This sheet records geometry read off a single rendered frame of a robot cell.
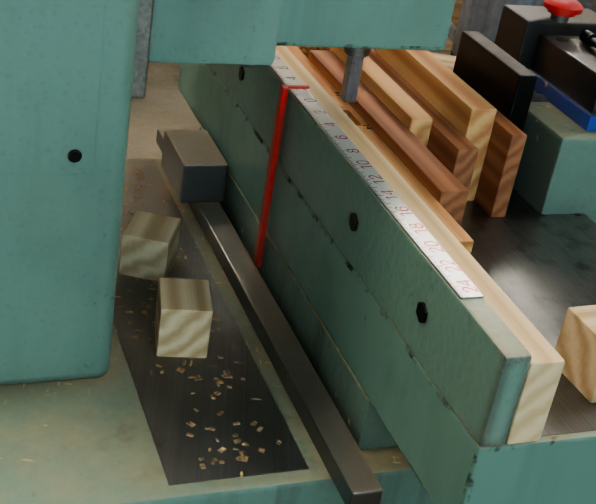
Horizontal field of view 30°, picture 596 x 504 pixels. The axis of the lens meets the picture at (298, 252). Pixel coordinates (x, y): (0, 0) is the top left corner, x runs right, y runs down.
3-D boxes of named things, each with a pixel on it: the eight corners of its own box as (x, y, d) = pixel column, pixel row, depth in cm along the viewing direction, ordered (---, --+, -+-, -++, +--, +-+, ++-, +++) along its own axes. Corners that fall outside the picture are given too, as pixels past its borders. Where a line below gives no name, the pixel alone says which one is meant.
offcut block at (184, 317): (206, 358, 74) (213, 311, 72) (156, 357, 73) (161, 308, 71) (202, 325, 77) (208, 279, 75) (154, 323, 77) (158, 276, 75)
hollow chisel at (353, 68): (355, 102, 78) (368, 35, 75) (344, 102, 78) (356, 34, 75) (351, 97, 79) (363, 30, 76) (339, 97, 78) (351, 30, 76)
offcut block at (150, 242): (164, 283, 81) (168, 243, 80) (118, 274, 82) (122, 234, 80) (177, 257, 85) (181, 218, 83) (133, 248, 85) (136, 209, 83)
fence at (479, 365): (505, 446, 54) (534, 355, 51) (476, 449, 54) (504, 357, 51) (198, 28, 102) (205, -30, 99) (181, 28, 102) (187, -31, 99)
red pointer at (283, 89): (281, 266, 83) (311, 88, 76) (255, 267, 82) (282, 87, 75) (278, 261, 84) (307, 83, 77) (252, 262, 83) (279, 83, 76)
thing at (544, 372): (540, 442, 55) (567, 360, 52) (505, 446, 54) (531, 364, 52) (219, 29, 103) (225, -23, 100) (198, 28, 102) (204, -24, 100)
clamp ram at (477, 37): (576, 191, 81) (611, 77, 77) (489, 193, 79) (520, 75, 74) (518, 139, 89) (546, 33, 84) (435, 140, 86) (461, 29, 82)
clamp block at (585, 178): (684, 247, 84) (723, 140, 80) (532, 254, 79) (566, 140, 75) (581, 162, 96) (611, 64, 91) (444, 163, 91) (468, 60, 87)
